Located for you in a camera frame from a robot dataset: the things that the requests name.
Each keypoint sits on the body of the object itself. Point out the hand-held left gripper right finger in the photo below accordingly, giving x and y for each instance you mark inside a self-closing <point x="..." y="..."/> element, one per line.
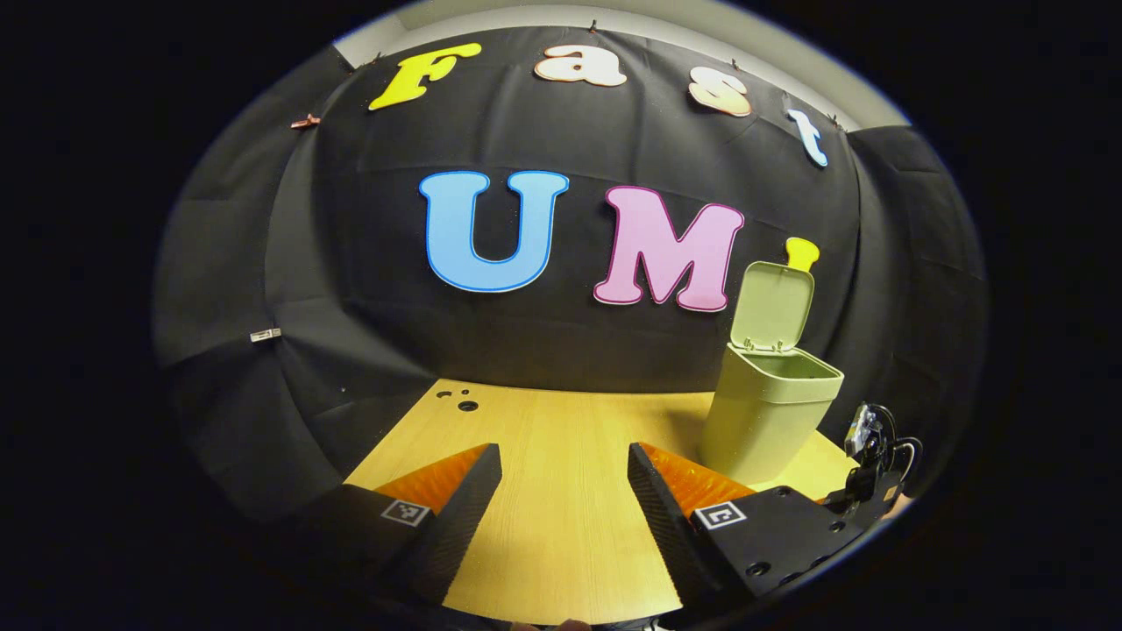
<point x="662" y="517"/>

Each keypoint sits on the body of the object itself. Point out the black backdrop cloth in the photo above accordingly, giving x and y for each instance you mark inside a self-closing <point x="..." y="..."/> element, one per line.
<point x="526" y="350"/>

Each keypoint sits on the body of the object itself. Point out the red clip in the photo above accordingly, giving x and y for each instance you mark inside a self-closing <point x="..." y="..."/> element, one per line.
<point x="305" y="121"/>

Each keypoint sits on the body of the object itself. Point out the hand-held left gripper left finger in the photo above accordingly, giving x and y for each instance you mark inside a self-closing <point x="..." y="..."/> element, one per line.
<point x="465" y="513"/>

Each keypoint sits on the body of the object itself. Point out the green desktop garbage bin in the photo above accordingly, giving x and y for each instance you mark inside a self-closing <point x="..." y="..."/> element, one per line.
<point x="763" y="412"/>

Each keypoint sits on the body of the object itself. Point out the white clip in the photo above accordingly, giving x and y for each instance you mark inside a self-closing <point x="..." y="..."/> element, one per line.
<point x="266" y="335"/>

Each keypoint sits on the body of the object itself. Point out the wooden desktop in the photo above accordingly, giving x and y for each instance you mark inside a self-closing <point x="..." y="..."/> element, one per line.
<point x="561" y="491"/>

